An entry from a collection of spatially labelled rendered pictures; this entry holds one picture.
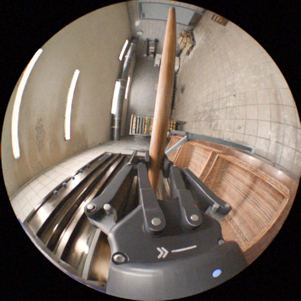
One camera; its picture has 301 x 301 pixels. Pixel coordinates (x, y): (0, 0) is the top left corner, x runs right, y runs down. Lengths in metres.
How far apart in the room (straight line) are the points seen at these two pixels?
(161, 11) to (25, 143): 5.00
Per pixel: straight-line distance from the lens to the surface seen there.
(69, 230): 0.75
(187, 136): 0.60
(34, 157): 1.50
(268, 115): 1.33
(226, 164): 0.78
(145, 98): 5.43
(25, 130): 1.42
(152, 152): 0.17
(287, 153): 1.22
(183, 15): 4.81
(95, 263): 0.51
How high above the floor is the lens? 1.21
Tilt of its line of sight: 4 degrees down
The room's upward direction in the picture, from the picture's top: 84 degrees counter-clockwise
